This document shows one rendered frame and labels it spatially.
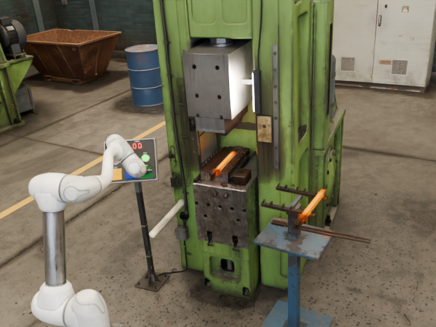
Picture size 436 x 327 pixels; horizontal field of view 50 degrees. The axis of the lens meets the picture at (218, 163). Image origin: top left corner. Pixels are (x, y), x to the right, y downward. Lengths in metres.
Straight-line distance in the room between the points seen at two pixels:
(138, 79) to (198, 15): 4.74
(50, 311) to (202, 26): 1.79
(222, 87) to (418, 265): 2.12
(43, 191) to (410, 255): 2.87
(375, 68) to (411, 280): 4.80
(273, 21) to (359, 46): 5.31
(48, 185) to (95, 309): 0.62
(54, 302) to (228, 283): 1.43
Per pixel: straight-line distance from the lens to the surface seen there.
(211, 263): 3.50
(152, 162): 3.15
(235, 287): 3.50
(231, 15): 2.89
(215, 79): 2.84
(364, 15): 7.94
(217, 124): 2.94
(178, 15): 3.03
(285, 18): 2.78
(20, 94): 8.12
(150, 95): 7.67
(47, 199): 2.34
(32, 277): 4.19
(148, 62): 7.54
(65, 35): 10.80
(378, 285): 3.75
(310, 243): 2.81
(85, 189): 2.25
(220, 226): 3.22
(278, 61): 2.84
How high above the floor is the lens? 2.37
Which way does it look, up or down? 25 degrees down
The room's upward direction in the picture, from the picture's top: 4 degrees counter-clockwise
